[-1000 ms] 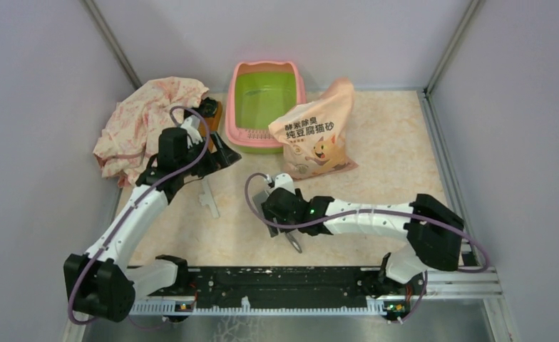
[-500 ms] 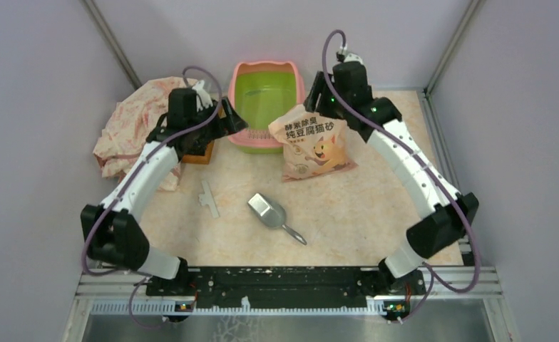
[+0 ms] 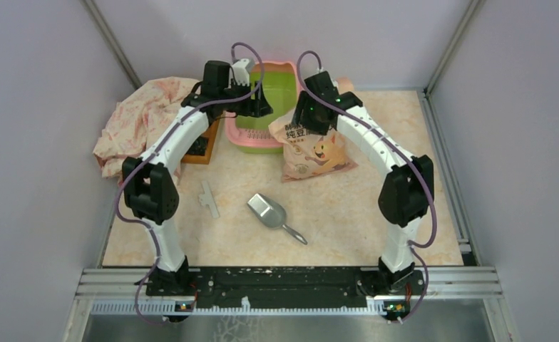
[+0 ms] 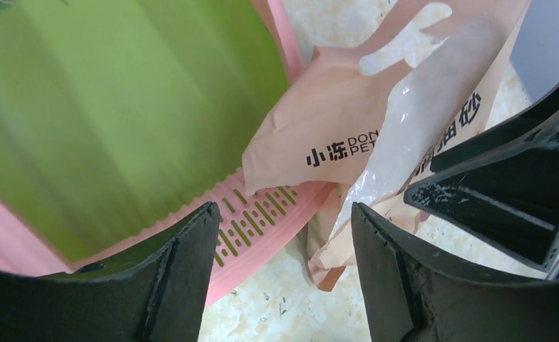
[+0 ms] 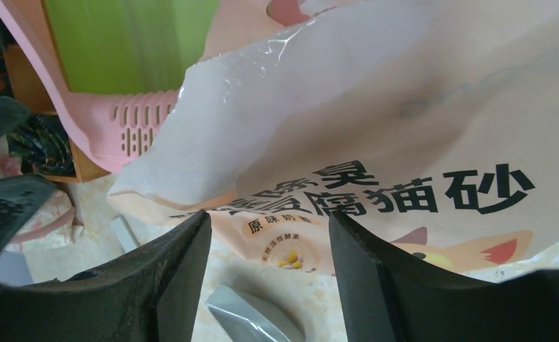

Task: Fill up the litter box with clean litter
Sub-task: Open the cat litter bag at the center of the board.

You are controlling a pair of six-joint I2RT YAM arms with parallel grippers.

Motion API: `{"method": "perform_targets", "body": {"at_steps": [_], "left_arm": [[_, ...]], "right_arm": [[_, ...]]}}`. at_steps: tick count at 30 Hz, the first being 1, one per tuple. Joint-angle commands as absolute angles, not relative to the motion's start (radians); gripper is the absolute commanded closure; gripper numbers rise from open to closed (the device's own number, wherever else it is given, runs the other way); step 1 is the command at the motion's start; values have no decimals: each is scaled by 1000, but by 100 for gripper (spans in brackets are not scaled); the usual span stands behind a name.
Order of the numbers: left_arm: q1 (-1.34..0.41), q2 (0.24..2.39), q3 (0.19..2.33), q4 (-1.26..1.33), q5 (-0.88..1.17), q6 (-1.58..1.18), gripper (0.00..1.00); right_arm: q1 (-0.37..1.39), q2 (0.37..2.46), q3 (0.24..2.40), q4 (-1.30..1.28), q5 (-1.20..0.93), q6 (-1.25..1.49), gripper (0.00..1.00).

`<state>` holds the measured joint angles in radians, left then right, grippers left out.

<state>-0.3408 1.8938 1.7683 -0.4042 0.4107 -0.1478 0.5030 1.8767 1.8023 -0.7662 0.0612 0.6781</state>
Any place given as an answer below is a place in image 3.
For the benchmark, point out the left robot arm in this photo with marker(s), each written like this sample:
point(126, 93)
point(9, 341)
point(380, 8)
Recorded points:
point(147, 188)

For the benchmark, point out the pink cat litter bag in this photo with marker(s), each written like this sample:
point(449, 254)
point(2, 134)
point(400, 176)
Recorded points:
point(309, 155)

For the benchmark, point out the orange wooden tray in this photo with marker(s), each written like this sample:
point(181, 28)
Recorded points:
point(210, 134)

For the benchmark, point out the pink floral cloth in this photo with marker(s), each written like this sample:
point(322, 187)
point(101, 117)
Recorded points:
point(138, 122)

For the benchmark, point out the pink and green litter box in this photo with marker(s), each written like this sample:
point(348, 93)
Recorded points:
point(280, 89)

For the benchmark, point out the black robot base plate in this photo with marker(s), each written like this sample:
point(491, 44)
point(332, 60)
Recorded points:
point(283, 287)

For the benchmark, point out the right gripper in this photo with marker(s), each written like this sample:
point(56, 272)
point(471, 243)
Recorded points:
point(299, 115)

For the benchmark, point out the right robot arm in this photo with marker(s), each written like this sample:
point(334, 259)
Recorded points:
point(408, 188)

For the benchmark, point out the metal litter scoop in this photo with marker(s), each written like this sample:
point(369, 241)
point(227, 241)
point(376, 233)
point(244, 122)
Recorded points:
point(272, 215)

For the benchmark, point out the white bag sealing clip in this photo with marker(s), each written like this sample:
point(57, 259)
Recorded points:
point(206, 199)

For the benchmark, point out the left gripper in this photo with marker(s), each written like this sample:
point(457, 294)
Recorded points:
point(258, 107)

